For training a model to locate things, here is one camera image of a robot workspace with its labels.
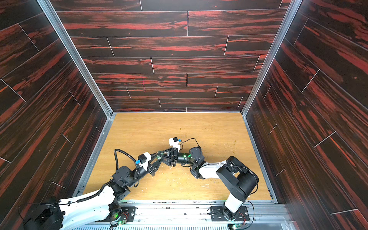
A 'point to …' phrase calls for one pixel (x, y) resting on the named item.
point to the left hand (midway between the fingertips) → (161, 156)
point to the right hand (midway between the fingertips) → (159, 154)
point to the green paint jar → (158, 157)
